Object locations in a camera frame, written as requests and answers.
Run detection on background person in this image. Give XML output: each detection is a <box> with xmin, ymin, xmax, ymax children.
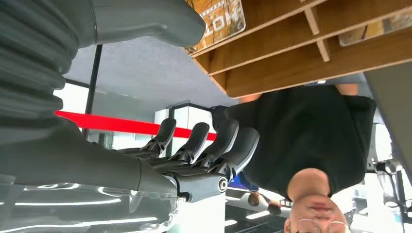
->
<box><xmin>226</xmin><ymin>172</ymin><xmax>283</xmax><ymax>216</ymax></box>

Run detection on hotel print key card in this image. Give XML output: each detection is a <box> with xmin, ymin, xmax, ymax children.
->
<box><xmin>185</xmin><ymin>0</ymin><xmax>246</xmax><ymax>56</ymax></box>
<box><xmin>338</xmin><ymin>12</ymin><xmax>412</xmax><ymax>48</ymax></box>

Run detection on wooden card rack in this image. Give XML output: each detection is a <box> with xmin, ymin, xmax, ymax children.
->
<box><xmin>184</xmin><ymin>0</ymin><xmax>412</xmax><ymax>99</ymax></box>

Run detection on person's eyeglasses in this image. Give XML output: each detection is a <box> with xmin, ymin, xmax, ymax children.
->
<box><xmin>296</xmin><ymin>218</ymin><xmax>351</xmax><ymax>233</ymax></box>

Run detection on red barrier tape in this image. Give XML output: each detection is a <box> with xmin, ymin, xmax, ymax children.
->
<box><xmin>54</xmin><ymin>110</ymin><xmax>217</xmax><ymax>142</ymax></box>

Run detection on black vertical pole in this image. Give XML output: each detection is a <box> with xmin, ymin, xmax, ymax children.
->
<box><xmin>82</xmin><ymin>44</ymin><xmax>103</xmax><ymax>139</ymax></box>

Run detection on ribbed grey right arm sleeve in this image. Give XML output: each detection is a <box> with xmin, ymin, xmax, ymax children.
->
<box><xmin>0</xmin><ymin>0</ymin><xmax>80</xmax><ymax>131</ymax></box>

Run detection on silver equipment stand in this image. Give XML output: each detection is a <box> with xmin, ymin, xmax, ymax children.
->
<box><xmin>368</xmin><ymin>123</ymin><xmax>412</xmax><ymax>220</ymax></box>

